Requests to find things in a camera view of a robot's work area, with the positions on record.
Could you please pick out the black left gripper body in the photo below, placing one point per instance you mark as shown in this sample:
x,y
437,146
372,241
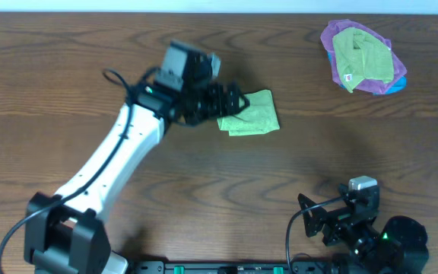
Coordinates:
x,y
223,100

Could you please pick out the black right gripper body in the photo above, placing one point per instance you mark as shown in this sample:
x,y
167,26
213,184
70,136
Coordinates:
x,y
326,223

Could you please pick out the light green microfiber cloth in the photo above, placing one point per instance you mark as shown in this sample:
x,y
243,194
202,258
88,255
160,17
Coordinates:
x,y
257,119

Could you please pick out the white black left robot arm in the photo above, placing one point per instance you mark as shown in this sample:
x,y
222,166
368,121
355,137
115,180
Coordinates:
x,y
65,232

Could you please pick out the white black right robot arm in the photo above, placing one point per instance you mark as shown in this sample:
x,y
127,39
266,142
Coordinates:
x,y
400,247

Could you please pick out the purple cloth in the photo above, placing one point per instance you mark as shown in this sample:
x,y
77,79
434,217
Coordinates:
x,y
336,26

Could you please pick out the blue cloth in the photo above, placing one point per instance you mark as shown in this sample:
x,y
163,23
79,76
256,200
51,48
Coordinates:
x,y
373,86

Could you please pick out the olive green folded cloth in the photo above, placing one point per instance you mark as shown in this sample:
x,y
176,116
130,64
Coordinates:
x,y
361,56

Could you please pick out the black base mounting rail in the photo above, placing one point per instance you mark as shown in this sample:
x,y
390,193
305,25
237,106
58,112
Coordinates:
x,y
299,267

